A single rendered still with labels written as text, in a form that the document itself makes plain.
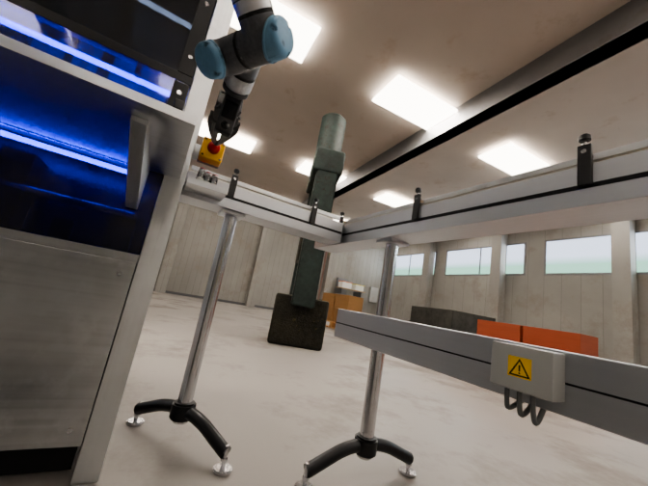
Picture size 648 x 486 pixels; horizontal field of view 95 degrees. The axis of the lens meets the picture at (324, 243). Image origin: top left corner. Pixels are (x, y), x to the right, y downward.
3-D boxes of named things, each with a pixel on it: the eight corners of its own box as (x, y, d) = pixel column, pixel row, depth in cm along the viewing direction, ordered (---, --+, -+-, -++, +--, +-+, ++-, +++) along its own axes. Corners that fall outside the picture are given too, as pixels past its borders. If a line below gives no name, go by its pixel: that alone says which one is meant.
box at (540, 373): (489, 382, 65) (491, 339, 67) (501, 383, 67) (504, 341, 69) (553, 403, 55) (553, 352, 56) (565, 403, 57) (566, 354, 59)
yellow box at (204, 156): (196, 161, 104) (202, 143, 105) (217, 169, 107) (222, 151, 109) (199, 154, 97) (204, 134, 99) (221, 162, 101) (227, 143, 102)
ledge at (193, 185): (182, 192, 108) (184, 186, 108) (219, 202, 114) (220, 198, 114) (186, 181, 95) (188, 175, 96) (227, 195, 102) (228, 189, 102)
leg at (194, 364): (165, 416, 105) (218, 212, 120) (192, 416, 109) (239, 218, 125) (166, 427, 97) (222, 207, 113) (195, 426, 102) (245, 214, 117)
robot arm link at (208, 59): (221, 30, 59) (254, 28, 67) (185, 45, 65) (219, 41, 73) (235, 74, 63) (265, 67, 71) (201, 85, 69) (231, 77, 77)
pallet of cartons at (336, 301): (347, 328, 859) (352, 298, 876) (376, 337, 731) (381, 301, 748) (315, 323, 818) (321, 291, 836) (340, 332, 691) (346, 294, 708)
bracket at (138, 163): (125, 206, 87) (138, 166, 89) (137, 209, 88) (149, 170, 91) (111, 173, 57) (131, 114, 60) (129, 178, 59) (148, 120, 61)
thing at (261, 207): (180, 193, 103) (192, 151, 106) (176, 202, 116) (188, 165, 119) (342, 242, 135) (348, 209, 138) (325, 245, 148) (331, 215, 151)
